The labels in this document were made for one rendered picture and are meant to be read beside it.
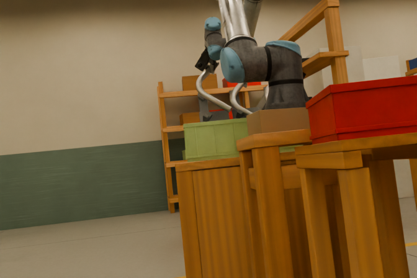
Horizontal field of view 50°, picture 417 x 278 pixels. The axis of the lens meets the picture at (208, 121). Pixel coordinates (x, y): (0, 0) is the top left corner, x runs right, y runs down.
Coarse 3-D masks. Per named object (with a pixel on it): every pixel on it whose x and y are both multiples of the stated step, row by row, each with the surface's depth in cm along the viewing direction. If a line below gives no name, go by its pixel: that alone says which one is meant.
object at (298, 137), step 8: (248, 136) 140; (256, 136) 132; (264, 136) 132; (272, 136) 132; (280, 136) 132; (288, 136) 133; (296, 136) 133; (304, 136) 133; (240, 144) 154; (248, 144) 140; (256, 144) 132; (264, 144) 132; (272, 144) 132; (280, 144) 132; (288, 144) 133; (296, 144) 144; (304, 144) 162
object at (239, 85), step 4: (240, 84) 232; (244, 84) 234; (236, 88) 231; (240, 88) 232; (232, 92) 229; (236, 92) 230; (232, 96) 228; (232, 100) 227; (232, 104) 227; (236, 104) 226; (236, 108) 225; (240, 108) 225; (244, 112) 224; (248, 112) 224; (252, 112) 225
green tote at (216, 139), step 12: (216, 120) 199; (228, 120) 200; (240, 120) 200; (192, 132) 199; (204, 132) 199; (216, 132) 199; (228, 132) 199; (240, 132) 200; (192, 144) 198; (204, 144) 199; (216, 144) 198; (228, 144) 199; (192, 156) 197; (204, 156) 198; (216, 156) 198; (228, 156) 198
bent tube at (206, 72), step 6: (204, 72) 232; (198, 78) 230; (204, 78) 231; (198, 84) 228; (198, 90) 227; (204, 96) 225; (210, 96) 225; (216, 102) 224; (222, 102) 223; (222, 108) 223; (228, 108) 222
